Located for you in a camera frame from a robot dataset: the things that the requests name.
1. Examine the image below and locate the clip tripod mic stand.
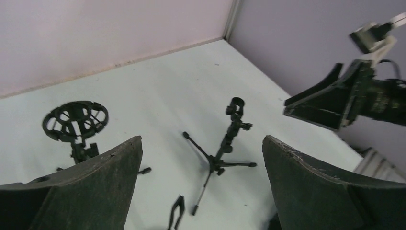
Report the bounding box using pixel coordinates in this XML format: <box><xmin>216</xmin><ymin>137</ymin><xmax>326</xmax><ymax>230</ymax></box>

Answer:
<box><xmin>182</xmin><ymin>97</ymin><xmax>257</xmax><ymax>216</ymax></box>

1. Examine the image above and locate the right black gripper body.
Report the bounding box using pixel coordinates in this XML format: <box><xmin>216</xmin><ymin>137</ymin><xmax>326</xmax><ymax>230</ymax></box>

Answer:
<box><xmin>344</xmin><ymin>59</ymin><xmax>406</xmax><ymax>127</ymax></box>

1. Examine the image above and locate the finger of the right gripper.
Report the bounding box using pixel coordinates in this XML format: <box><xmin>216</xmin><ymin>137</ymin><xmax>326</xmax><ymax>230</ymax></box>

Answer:
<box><xmin>283</xmin><ymin>81</ymin><xmax>355</xmax><ymax>131</ymax></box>
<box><xmin>284</xmin><ymin>63</ymin><xmax>344</xmax><ymax>106</ymax></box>

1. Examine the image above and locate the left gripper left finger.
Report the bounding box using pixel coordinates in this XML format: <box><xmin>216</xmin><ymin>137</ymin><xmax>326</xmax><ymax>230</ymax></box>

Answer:
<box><xmin>0</xmin><ymin>136</ymin><xmax>143</xmax><ymax>230</ymax></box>

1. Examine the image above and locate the shock mount tripod stand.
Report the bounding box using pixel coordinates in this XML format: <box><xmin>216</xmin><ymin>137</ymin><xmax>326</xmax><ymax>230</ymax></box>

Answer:
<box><xmin>42</xmin><ymin>101</ymin><xmax>152</xmax><ymax>176</ymax></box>

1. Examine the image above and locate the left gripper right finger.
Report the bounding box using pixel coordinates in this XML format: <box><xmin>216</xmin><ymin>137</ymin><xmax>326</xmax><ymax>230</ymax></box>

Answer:
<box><xmin>262</xmin><ymin>135</ymin><xmax>406</xmax><ymax>230</ymax></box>

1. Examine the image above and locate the round base mic stand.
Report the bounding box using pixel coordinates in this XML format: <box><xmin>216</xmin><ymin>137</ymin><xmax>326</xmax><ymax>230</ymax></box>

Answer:
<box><xmin>167</xmin><ymin>195</ymin><xmax>185</xmax><ymax>230</ymax></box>

